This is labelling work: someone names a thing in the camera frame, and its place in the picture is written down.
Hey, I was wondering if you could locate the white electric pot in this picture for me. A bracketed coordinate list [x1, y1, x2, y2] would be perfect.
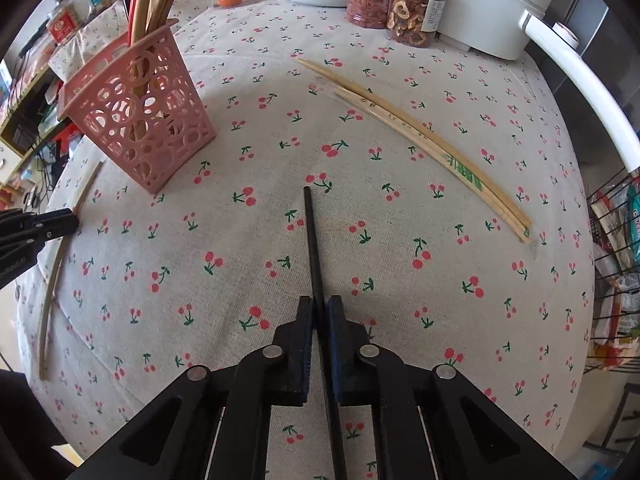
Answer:
[435, 0, 640, 171]

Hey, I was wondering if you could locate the cherry print tablecloth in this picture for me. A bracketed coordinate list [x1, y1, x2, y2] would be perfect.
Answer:
[15, 0, 598, 480]

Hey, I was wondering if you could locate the black chopstick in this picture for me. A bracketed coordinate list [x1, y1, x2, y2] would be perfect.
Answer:
[303, 186, 348, 480]

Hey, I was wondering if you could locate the red label jar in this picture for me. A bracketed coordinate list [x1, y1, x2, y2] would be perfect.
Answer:
[47, 2, 91, 46]

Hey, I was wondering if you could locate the plastic jar of dried slices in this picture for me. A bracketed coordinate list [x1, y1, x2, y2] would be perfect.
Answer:
[386, 0, 453, 49]

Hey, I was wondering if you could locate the cluttered wooden shelf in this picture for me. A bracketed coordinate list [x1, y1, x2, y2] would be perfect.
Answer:
[0, 55, 76, 211]

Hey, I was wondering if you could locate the black wire rack with snacks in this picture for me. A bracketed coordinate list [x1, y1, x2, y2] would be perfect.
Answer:
[590, 180, 640, 366]

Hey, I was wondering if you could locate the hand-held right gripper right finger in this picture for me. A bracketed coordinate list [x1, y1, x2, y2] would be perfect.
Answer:
[325, 295, 578, 480]

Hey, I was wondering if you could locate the printed bamboo chopstick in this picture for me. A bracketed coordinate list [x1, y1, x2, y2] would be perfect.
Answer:
[297, 58, 532, 228]
[332, 85, 532, 238]
[334, 91, 532, 245]

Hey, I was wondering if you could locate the pink plastic utensil basket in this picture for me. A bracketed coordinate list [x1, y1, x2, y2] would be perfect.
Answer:
[57, 18, 217, 195]

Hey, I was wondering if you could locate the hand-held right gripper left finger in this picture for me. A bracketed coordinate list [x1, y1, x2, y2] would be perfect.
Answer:
[65, 296, 317, 480]

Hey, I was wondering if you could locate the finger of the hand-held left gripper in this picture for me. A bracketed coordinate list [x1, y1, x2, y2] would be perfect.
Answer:
[0, 207, 82, 248]

